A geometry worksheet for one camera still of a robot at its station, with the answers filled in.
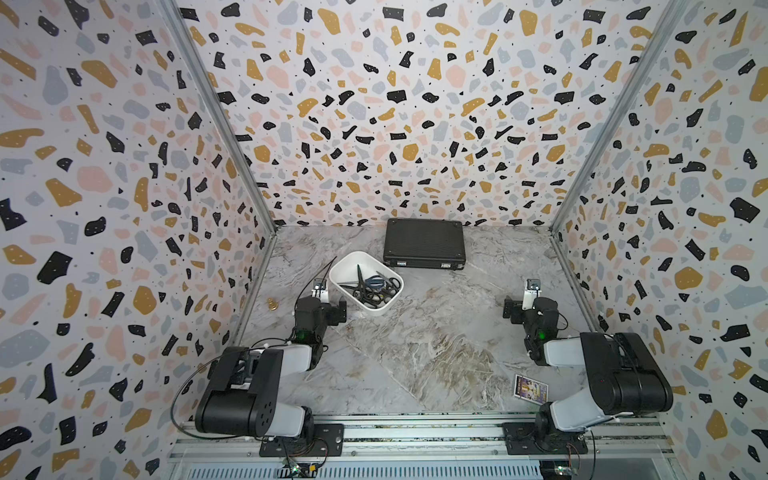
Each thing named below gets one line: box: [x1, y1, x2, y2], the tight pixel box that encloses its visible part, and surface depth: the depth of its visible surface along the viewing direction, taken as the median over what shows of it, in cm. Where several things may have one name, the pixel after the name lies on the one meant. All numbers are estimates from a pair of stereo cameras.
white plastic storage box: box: [328, 251, 405, 317], surface depth 105 cm
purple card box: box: [513, 374, 549, 405], surface depth 83 cm
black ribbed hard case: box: [383, 218, 466, 270], surface depth 113 cm
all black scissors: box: [352, 264, 370, 304], surface depth 102 cm
